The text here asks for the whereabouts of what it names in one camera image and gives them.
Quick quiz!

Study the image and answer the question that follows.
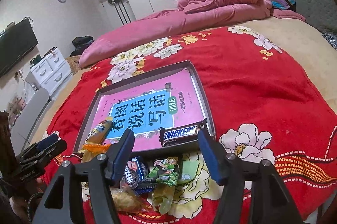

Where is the black television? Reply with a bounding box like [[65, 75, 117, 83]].
[[0, 20, 39, 77]]

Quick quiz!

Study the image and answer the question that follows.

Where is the blue cookie packet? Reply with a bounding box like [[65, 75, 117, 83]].
[[120, 156, 149, 190]]

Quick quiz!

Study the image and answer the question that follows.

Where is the grey shallow cardboard box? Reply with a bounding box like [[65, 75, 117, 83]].
[[72, 60, 217, 155]]

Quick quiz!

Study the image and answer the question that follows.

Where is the clear packet with brown cake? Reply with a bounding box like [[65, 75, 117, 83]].
[[111, 186, 146, 211]]

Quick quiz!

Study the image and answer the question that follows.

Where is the dark clothes pile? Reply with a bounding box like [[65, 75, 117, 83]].
[[71, 36, 95, 56]]

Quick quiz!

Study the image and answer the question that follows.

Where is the white drawer cabinet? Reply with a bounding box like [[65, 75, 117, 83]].
[[29, 52, 74, 97]]

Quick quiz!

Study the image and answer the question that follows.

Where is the green pea snack packet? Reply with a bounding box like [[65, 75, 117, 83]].
[[143, 157, 182, 186]]

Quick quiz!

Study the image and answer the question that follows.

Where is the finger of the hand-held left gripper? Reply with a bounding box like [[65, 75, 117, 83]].
[[16, 133, 59, 161], [20, 139, 68, 169]]

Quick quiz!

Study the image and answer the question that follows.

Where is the crumpled pink quilt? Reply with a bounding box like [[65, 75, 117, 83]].
[[176, 0, 306, 23]]

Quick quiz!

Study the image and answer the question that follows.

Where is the orange wafer packet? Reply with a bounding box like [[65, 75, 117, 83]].
[[79, 142, 112, 163]]

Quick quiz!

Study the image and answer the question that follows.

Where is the colourful striped cloth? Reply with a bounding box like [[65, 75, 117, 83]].
[[267, 0, 297, 12]]

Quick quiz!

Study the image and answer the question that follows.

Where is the long pink pillow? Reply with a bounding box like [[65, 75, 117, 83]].
[[79, 9, 271, 68]]

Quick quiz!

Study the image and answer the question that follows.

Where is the red floral blanket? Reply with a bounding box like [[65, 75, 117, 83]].
[[45, 25, 337, 222]]

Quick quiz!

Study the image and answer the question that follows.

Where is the brown chocolate bar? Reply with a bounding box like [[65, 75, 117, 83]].
[[159, 121, 208, 148]]

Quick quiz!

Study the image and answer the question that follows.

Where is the dark patterned cloth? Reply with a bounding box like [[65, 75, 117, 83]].
[[322, 32, 337, 49]]

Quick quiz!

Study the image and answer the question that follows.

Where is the light green snack packet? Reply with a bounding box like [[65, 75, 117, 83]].
[[149, 182, 175, 215]]

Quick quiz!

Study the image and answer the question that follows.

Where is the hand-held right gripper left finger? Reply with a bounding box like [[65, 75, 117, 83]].
[[32, 129, 136, 224]]

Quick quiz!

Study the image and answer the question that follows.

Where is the pink and blue book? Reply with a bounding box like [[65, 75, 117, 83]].
[[91, 70, 208, 151]]

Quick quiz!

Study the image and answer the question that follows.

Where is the yellow and blue snack packet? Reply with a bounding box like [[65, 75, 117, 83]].
[[84, 117, 114, 151]]

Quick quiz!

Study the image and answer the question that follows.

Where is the grey braided cable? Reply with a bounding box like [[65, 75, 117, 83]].
[[26, 192, 43, 223]]

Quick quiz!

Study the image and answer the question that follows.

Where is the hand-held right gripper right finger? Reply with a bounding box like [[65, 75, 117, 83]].
[[197, 129, 307, 224]]

